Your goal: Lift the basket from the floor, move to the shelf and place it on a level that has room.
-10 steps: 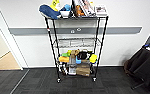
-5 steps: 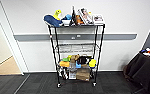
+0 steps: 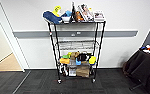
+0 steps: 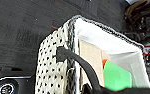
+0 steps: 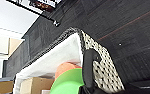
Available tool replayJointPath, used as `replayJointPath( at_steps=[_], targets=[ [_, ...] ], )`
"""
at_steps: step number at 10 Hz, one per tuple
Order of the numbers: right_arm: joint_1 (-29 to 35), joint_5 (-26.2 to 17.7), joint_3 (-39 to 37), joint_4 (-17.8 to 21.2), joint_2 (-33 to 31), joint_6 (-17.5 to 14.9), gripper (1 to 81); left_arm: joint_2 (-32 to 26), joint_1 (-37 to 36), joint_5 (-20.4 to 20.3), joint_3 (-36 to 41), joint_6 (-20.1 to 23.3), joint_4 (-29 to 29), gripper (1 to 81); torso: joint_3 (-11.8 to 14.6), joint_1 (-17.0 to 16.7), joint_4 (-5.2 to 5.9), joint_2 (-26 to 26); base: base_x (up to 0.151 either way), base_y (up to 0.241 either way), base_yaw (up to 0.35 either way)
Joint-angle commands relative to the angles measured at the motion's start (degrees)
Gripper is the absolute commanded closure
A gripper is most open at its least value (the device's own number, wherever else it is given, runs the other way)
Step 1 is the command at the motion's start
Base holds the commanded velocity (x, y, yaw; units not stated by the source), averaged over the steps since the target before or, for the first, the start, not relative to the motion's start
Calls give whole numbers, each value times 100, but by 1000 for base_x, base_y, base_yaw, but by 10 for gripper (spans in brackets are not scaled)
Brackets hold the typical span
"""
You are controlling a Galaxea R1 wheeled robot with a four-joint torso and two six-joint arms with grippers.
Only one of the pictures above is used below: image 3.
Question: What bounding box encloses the grey box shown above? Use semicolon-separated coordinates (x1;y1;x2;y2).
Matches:
68;61;78;70

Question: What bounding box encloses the white door frame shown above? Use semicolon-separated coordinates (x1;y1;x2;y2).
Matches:
0;2;31;73

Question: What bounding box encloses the white box with picture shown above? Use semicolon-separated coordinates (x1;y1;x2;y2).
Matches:
93;10;107;23

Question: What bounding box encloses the brown bag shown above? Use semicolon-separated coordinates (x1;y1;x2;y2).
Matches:
122;61;131;76

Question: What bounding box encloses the yellow sponge block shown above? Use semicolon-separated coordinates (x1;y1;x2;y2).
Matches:
88;55;98;65

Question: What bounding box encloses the small light blue plush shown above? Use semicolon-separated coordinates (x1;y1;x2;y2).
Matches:
62;9;73;19

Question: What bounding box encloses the black and white pack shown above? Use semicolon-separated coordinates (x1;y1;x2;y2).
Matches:
59;64;70;77

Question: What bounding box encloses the long grey wall band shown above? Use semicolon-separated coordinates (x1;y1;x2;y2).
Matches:
12;30;139;40

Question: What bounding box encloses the white bowl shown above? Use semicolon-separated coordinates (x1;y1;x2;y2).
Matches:
60;15;72;25

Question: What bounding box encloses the magazine with portrait cover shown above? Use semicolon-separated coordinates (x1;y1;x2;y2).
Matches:
78;3;95;23

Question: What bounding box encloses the orange toy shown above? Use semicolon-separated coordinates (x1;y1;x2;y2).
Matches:
74;10;86;23

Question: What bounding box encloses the black wire shelf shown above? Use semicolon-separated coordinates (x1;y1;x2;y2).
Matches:
45;19;107;85

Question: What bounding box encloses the black bag with print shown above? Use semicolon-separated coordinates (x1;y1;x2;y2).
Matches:
76;53;92;63

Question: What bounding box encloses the green box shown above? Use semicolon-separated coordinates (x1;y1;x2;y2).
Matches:
61;54;71;60

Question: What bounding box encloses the white printed box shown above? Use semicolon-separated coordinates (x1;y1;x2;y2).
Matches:
68;68;78;77

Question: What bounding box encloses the blue whale plush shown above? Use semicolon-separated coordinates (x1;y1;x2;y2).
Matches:
42;10;64;25

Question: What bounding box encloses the yellow-green small toy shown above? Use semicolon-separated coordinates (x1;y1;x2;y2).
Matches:
66;52;73;59

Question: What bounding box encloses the black chair with dark cloth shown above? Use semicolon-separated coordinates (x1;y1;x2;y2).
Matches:
122;46;150;94

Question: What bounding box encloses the black flat frame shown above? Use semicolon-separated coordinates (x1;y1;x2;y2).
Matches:
70;1;78;23

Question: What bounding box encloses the brown cardboard box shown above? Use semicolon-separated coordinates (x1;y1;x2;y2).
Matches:
75;65;91;79

